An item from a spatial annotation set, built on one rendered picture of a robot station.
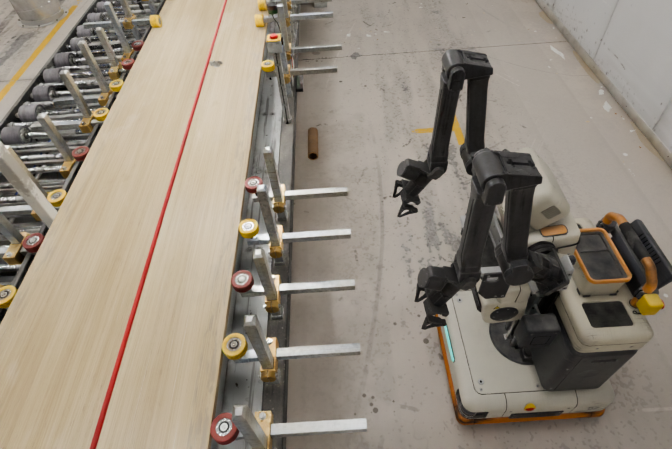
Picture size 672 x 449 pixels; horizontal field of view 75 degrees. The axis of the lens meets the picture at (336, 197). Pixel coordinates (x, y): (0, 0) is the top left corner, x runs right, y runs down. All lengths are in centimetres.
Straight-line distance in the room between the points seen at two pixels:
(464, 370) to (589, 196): 171
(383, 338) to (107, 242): 145
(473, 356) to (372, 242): 100
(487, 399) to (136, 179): 183
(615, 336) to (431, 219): 149
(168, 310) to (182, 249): 26
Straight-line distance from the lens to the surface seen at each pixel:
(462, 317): 230
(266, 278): 156
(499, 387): 220
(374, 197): 309
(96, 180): 231
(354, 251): 280
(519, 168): 101
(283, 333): 177
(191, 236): 187
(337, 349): 159
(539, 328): 181
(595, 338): 180
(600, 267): 185
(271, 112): 286
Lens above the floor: 228
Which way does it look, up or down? 47 degrees down
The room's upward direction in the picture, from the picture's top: 5 degrees counter-clockwise
